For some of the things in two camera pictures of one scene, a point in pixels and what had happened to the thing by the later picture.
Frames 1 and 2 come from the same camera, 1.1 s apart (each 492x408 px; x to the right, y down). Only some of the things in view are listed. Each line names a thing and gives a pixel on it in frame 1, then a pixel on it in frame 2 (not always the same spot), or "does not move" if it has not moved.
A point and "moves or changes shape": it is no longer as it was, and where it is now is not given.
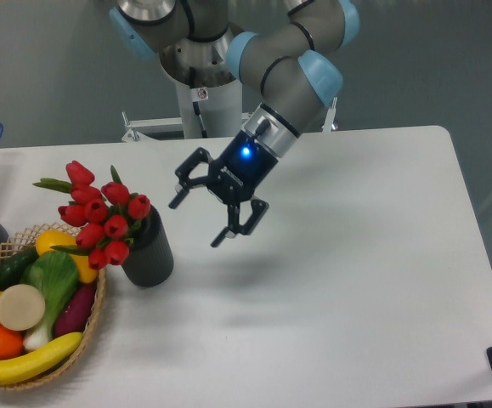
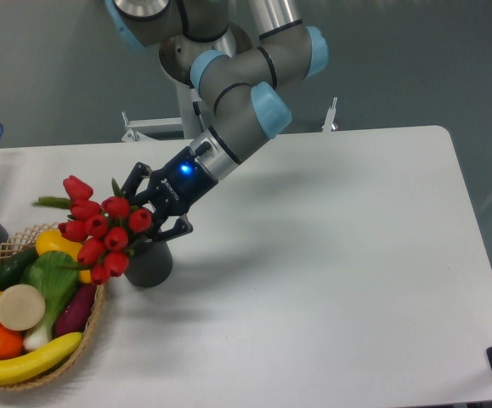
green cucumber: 7,273 does not move
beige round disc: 20,307 does not move
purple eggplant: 76,315 does not move
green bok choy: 55,274 does not move
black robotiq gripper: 234,177 → 178,184
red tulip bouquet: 109,213 moves or changes shape
